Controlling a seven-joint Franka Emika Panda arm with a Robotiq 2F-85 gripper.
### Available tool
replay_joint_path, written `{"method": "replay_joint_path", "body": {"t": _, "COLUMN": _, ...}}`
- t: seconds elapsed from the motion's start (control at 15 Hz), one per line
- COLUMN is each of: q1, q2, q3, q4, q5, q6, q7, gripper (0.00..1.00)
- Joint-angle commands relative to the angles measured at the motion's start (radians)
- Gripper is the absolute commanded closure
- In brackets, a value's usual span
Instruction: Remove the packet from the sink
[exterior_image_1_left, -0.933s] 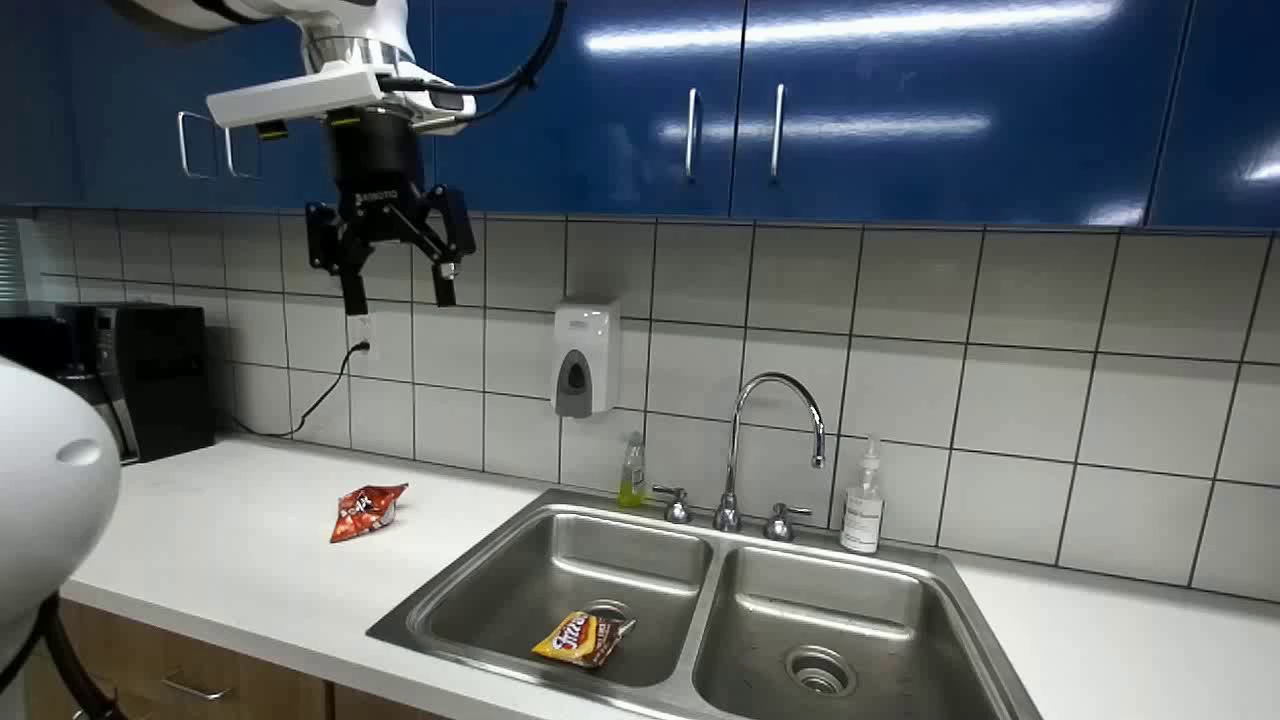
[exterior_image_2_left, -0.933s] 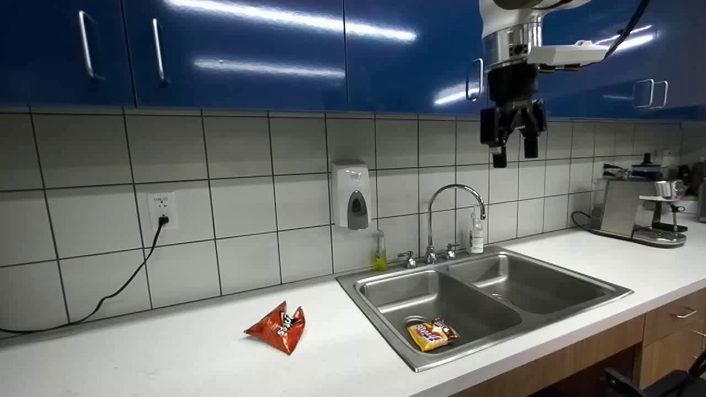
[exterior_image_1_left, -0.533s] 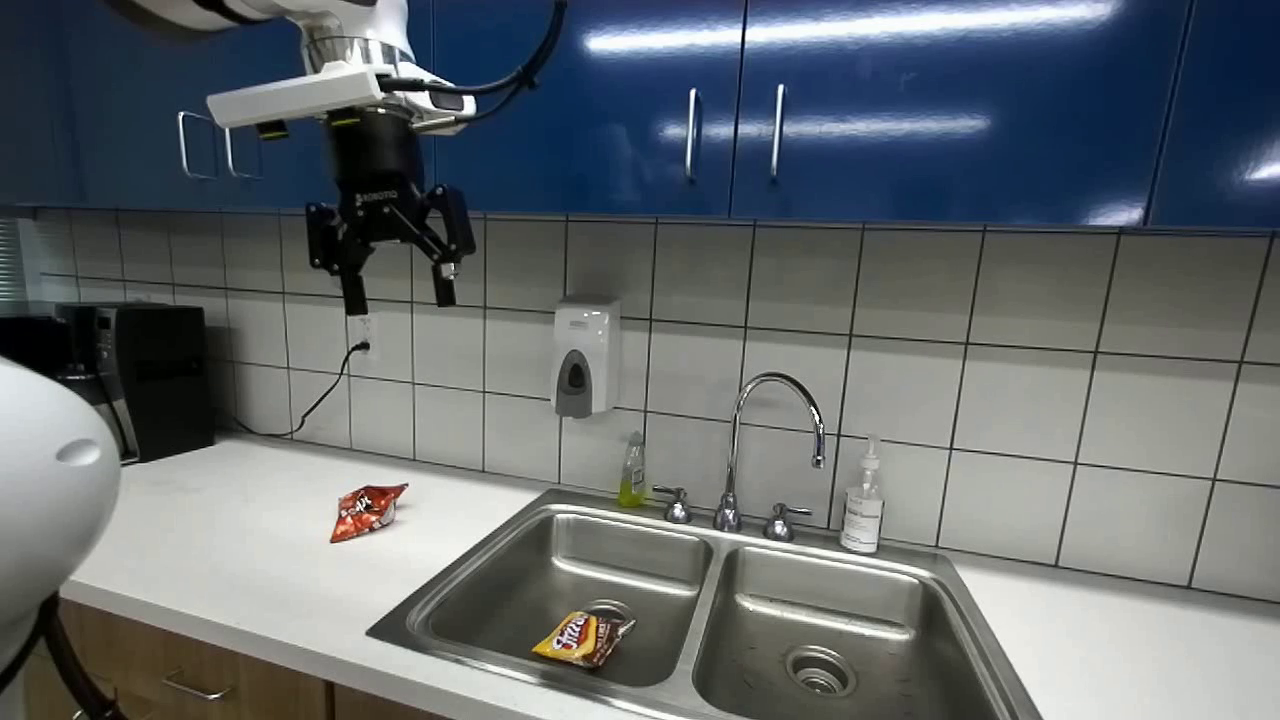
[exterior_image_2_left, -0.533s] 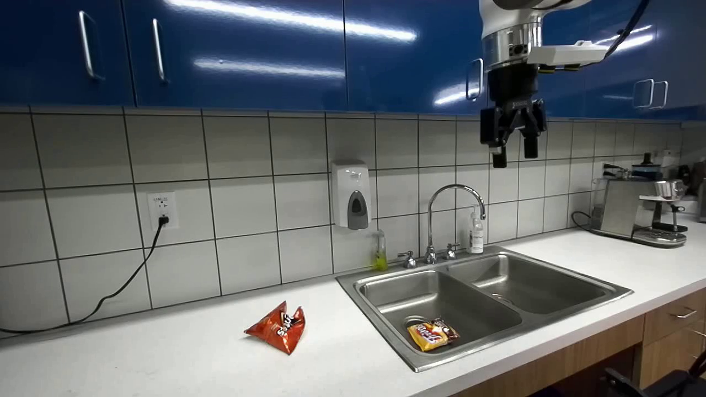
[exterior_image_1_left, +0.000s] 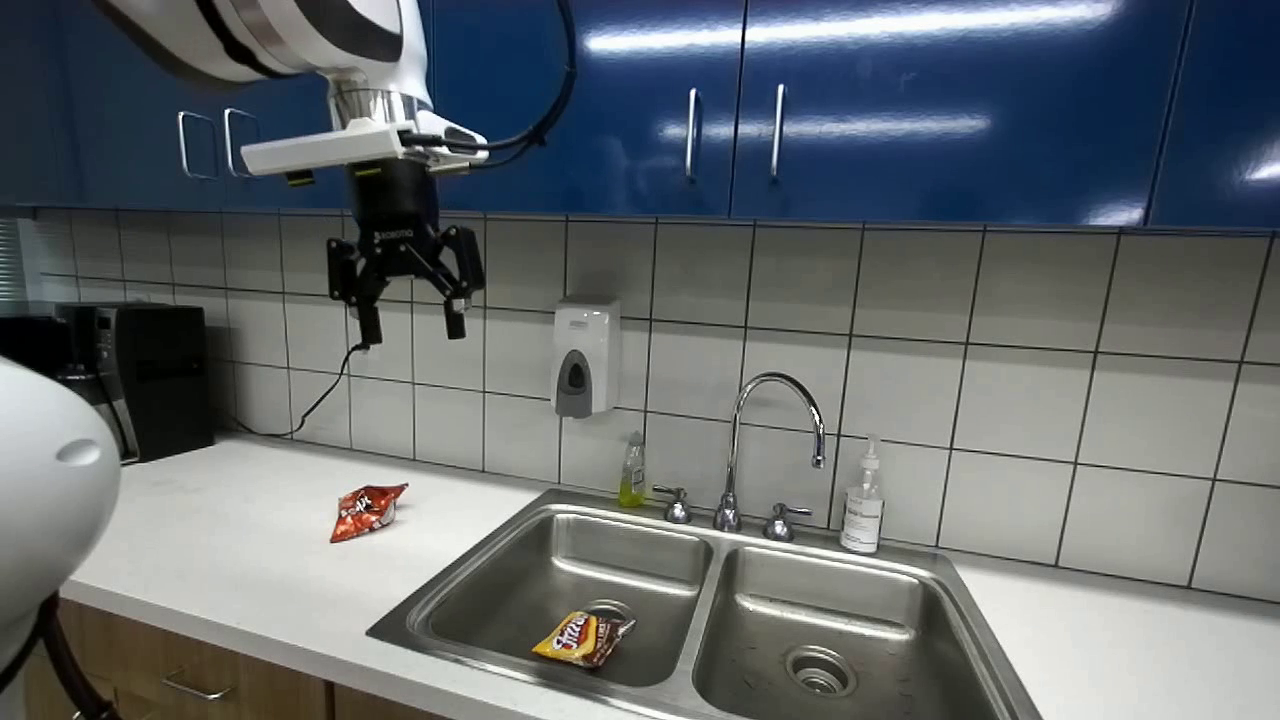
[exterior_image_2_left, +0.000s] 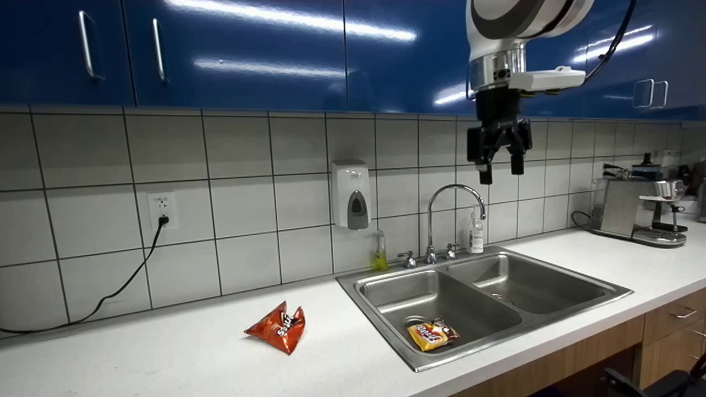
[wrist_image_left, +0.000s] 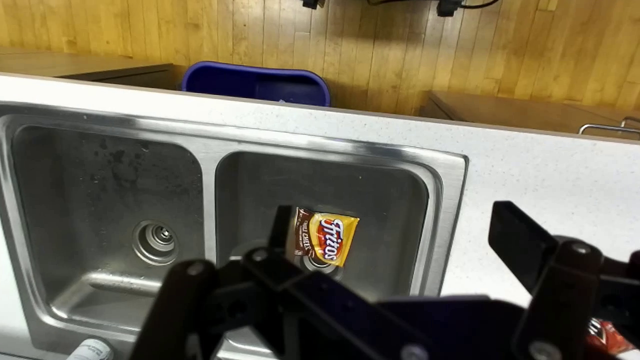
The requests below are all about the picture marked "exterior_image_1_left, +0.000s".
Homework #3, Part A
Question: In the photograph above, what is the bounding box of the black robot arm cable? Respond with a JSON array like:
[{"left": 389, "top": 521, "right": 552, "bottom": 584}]
[{"left": 475, "top": 0, "right": 580, "bottom": 156}]

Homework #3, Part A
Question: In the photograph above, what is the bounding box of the stainless steel double sink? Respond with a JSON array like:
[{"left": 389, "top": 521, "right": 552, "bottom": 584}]
[{"left": 366, "top": 489, "right": 1050, "bottom": 720}]

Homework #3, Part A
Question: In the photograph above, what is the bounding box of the red chip packet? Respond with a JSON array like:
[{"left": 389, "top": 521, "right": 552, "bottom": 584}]
[{"left": 327, "top": 481, "right": 412, "bottom": 549}]

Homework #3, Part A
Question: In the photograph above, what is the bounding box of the clear pump soap bottle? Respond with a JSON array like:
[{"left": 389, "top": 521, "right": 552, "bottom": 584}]
[{"left": 837, "top": 436, "right": 890, "bottom": 561}]

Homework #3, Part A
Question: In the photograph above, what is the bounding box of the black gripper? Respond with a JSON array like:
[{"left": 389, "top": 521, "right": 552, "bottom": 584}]
[{"left": 326, "top": 164, "right": 488, "bottom": 352}]

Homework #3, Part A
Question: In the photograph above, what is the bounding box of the black power cord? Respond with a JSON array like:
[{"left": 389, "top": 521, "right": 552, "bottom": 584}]
[{"left": 283, "top": 338, "right": 378, "bottom": 446}]

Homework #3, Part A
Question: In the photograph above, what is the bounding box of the chrome faucet handle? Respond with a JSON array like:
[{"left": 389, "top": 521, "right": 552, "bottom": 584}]
[
  {"left": 762, "top": 501, "right": 814, "bottom": 546},
  {"left": 651, "top": 486, "right": 697, "bottom": 530}
]

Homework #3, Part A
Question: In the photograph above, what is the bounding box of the chrome gooseneck faucet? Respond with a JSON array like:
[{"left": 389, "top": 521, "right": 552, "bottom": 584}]
[{"left": 713, "top": 368, "right": 834, "bottom": 537}]

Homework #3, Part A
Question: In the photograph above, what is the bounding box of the wooden base cabinet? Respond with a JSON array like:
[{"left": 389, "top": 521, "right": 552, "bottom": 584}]
[{"left": 19, "top": 596, "right": 453, "bottom": 720}]

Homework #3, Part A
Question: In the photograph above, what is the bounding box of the white wall soap dispenser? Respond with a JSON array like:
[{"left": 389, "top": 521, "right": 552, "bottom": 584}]
[{"left": 549, "top": 301, "right": 625, "bottom": 419}]

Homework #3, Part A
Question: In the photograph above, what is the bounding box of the black countertop appliance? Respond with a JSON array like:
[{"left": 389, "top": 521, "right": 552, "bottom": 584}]
[{"left": 0, "top": 301, "right": 222, "bottom": 465}]

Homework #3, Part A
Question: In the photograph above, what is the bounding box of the metal drawer handle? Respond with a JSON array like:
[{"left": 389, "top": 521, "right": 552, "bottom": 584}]
[{"left": 164, "top": 675, "right": 242, "bottom": 710}]

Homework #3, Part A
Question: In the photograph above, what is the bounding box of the silver cabinet door handle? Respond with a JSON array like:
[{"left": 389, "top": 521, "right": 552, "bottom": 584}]
[
  {"left": 222, "top": 106, "right": 258, "bottom": 181},
  {"left": 681, "top": 85, "right": 703, "bottom": 183},
  {"left": 172, "top": 109, "right": 213, "bottom": 181},
  {"left": 763, "top": 82, "right": 792, "bottom": 183}
]

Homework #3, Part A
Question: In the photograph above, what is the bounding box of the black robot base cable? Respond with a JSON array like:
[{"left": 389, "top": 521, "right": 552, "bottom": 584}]
[{"left": 0, "top": 594, "right": 124, "bottom": 720}]

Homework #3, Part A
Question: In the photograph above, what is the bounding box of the green dish soap bottle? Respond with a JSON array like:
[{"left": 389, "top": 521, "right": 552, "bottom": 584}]
[{"left": 611, "top": 432, "right": 651, "bottom": 515}]

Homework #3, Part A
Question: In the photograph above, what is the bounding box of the yellow chip packet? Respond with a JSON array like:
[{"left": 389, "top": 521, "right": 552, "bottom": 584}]
[{"left": 529, "top": 610, "right": 641, "bottom": 672}]

